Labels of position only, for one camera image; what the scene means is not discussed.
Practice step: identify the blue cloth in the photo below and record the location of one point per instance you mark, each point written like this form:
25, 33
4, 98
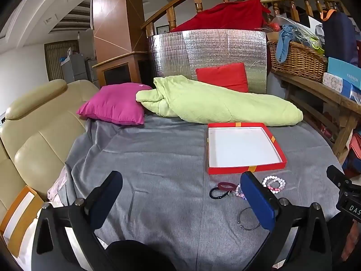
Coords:
283, 45

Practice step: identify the blue cardboard box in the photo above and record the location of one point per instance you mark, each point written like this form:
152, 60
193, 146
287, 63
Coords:
344, 72

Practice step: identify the maroon bangle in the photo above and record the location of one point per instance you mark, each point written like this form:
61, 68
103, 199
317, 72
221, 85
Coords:
220, 185

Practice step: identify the light green blanket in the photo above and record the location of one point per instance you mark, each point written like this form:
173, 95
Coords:
220, 104

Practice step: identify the white patterned tissue box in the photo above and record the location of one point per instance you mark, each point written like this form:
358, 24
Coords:
334, 83

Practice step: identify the wooden cabinet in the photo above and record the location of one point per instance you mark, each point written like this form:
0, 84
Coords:
121, 70

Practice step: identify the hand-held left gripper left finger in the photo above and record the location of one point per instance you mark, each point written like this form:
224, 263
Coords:
108, 197

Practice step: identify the grey refrigerator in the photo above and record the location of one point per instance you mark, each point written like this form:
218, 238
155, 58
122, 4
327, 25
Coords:
72, 67

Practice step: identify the magenta pillow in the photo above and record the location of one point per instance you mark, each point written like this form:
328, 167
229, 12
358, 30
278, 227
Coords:
112, 104

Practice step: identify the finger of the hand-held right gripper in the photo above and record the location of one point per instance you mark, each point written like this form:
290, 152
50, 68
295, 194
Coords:
337, 175

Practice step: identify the white sheet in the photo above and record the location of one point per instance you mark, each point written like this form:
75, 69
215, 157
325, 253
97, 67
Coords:
25, 248

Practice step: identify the wicker basket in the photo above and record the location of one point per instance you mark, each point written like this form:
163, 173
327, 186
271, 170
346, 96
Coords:
301, 62

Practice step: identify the light pink cloth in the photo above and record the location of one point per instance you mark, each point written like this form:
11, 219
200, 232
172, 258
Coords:
57, 187

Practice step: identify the orange box lid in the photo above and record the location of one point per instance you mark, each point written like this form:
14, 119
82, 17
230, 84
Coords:
26, 192

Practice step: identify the red cloth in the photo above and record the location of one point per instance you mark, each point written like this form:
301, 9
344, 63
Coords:
225, 17

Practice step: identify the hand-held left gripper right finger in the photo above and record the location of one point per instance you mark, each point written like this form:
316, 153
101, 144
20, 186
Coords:
258, 200

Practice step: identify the grey metal bangle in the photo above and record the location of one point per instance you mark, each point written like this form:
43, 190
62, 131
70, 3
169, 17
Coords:
240, 217

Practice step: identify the silver foil insulation panel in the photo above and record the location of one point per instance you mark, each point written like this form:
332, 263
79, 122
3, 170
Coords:
211, 48

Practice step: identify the wooden bench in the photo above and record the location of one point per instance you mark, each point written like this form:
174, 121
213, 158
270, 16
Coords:
318, 87

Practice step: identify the red shallow box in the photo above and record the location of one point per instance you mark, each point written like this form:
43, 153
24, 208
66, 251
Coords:
242, 146

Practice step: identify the grey bed sheet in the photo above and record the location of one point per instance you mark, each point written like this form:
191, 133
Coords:
155, 175

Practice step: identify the beige leather sofa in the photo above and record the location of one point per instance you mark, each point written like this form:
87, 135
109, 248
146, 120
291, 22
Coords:
36, 135

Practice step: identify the clear plastic bag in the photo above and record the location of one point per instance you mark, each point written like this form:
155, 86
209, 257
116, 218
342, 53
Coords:
303, 31

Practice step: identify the red pillow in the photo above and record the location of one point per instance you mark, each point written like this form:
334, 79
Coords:
222, 76

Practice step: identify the navy garment with orange trim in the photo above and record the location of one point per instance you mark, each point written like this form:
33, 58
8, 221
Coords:
338, 36

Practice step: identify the wooden column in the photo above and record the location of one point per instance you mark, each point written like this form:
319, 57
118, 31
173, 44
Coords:
112, 19

